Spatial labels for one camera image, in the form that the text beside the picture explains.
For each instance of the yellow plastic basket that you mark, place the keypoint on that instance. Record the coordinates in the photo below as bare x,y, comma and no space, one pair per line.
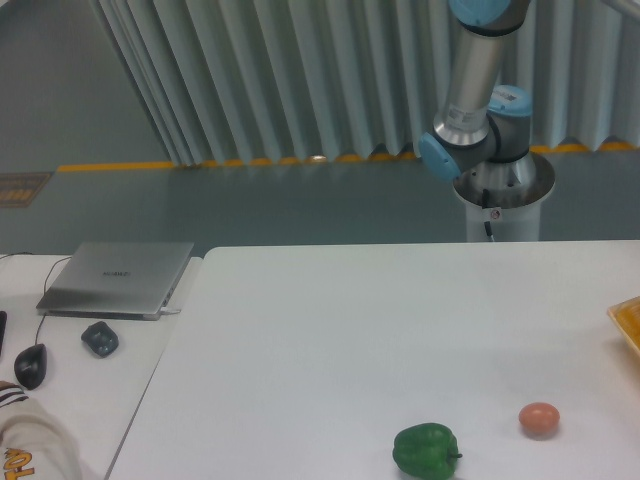
625,317

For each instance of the person's cream sleeved forearm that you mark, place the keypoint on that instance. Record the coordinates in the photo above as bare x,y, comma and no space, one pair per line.
34,445

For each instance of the black computer mouse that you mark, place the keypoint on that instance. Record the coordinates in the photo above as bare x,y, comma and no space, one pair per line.
30,366

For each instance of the silver closed laptop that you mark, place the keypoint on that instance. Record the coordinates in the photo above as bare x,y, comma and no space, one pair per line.
119,280

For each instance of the green bell pepper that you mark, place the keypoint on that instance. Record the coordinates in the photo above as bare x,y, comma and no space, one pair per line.
427,451

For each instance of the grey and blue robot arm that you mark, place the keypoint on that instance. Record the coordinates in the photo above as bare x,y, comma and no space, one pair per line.
475,90

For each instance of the brown egg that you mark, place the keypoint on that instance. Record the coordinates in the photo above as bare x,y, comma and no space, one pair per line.
539,419

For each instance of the white folding partition screen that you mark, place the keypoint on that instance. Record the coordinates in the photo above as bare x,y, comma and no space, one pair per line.
240,81

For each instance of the black keyboard edge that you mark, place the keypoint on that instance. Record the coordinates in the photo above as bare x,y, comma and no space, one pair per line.
3,324

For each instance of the dark grey power adapter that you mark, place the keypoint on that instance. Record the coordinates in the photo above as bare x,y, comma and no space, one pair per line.
101,339

